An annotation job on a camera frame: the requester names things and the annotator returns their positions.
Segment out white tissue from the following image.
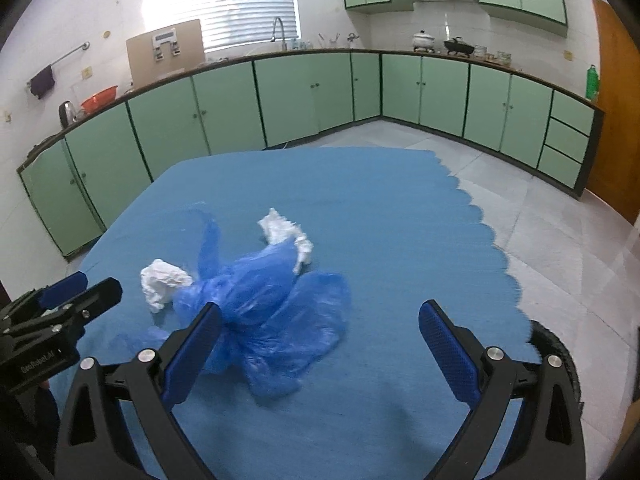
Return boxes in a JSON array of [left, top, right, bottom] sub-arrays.
[[258, 208, 314, 274], [140, 259, 193, 314]]

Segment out black trash bin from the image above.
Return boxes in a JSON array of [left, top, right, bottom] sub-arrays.
[[529, 320, 585, 414]]

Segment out green lower kitchen cabinets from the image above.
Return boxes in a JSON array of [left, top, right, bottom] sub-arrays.
[[17, 50, 604, 257]]

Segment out blue plastic bag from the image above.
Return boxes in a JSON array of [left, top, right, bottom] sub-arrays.
[[138, 206, 352, 398]]

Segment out electric kettle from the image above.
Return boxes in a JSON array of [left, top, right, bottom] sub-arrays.
[[58, 101, 77, 129]]

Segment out orange plastic basin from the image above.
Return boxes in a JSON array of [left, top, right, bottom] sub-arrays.
[[80, 84, 118, 115]]

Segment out dark hanging cloth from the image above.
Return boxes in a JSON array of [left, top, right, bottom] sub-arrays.
[[29, 64, 55, 100]]

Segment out wooden door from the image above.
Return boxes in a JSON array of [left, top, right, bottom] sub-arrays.
[[587, 0, 640, 224]]

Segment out cardboard box with appliance picture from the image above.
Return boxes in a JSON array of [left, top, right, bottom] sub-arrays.
[[126, 20, 205, 89]]

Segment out chrome sink faucet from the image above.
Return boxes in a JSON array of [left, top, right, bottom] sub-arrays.
[[270, 16, 288, 52]]

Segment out green bottle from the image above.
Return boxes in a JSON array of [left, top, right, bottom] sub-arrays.
[[586, 64, 600, 102]]

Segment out black wok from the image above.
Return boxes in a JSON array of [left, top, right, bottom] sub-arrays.
[[444, 37, 475, 58]]

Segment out white cooking pot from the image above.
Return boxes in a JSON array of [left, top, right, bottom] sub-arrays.
[[411, 30, 435, 53]]

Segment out wall towel rail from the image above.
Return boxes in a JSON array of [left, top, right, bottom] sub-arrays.
[[26, 41, 91, 88]]

